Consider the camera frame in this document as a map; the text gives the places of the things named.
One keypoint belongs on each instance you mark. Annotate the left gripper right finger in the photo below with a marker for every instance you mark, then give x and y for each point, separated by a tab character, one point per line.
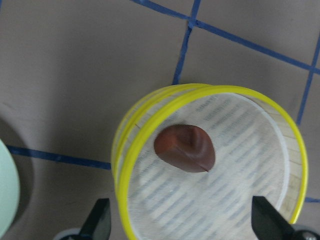
268	224

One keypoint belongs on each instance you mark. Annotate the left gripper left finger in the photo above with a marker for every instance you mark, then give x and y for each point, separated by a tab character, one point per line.
97	226

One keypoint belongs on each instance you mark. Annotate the yellow steamer layer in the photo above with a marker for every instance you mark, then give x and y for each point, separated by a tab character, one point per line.
259	151
124	128

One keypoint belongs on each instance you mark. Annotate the dark red bun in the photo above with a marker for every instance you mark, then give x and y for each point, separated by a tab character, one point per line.
187	147

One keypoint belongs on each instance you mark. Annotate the light green plate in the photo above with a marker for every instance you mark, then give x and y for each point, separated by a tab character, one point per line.
9	189

